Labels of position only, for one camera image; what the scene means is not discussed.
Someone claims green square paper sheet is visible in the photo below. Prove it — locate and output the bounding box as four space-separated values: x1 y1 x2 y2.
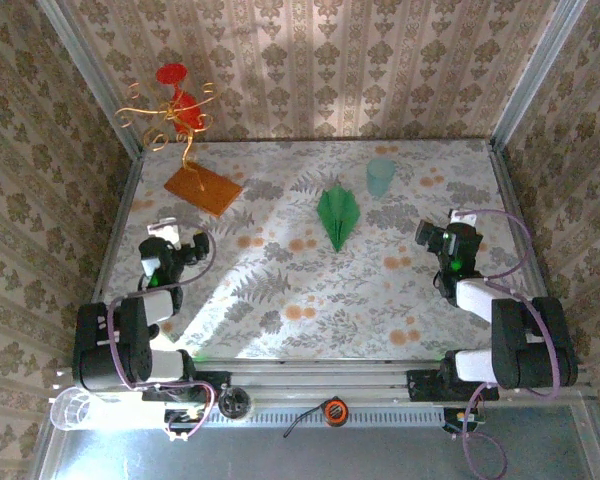
315 184 363 254

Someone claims teal translucent cup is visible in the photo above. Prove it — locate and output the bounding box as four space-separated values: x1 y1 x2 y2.
365 158 397 199

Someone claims floral table cover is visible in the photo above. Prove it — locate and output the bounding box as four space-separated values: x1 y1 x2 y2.
87 138 551 362

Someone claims small circuit board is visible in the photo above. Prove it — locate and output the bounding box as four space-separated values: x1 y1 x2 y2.
442 407 487 437
162 405 206 445

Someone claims black round knob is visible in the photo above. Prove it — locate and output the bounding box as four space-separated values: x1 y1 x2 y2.
217 387 254 419

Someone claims red wine glass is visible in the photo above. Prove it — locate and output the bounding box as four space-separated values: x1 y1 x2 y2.
154 63 204 135

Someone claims clear plastic cup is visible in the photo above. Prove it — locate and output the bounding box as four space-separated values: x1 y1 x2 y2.
49 386 106 432

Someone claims orange black tape measure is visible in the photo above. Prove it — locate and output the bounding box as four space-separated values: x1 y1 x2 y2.
281 396 350 436

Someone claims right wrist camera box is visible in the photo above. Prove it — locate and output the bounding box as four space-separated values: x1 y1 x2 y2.
448 208 484 234

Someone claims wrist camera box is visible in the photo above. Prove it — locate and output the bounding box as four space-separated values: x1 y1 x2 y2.
146 216 182 247
448 208 484 234

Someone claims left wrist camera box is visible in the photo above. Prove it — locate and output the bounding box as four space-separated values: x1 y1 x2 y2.
146 216 182 247

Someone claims metal table side rail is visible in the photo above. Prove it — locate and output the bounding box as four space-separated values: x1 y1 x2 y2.
488 139 572 365
73 152 145 366

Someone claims gold wire stand orange base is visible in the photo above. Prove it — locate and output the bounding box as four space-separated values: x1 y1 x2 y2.
113 81 245 218

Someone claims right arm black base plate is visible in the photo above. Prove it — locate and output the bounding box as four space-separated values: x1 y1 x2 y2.
407 368 500 404

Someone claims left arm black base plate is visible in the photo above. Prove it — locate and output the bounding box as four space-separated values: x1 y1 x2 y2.
142 372 231 404

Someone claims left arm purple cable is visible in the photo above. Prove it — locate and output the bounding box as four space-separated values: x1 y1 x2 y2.
106 227 217 445

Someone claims slotted grey cable duct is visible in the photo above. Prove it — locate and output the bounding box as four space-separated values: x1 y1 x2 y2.
249 405 446 427

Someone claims aluminium frame rail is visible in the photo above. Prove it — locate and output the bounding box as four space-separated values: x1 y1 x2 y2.
53 355 595 407

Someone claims metal corner post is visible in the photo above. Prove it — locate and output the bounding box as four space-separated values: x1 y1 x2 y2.
488 0 589 151
35 0 146 159

